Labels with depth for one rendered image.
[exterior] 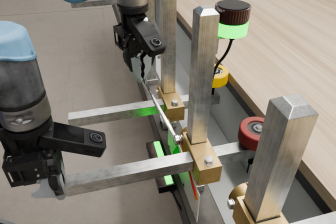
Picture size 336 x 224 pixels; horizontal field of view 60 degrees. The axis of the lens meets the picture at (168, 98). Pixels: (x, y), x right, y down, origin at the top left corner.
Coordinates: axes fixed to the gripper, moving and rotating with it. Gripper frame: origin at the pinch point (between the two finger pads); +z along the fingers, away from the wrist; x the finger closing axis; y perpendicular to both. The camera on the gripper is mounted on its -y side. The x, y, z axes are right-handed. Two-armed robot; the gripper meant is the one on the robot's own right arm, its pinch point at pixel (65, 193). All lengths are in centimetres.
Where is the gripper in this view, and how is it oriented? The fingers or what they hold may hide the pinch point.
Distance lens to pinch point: 65.4
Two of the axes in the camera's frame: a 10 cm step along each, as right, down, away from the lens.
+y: -9.7, 1.4, -2.1
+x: 2.6, 5.7, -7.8
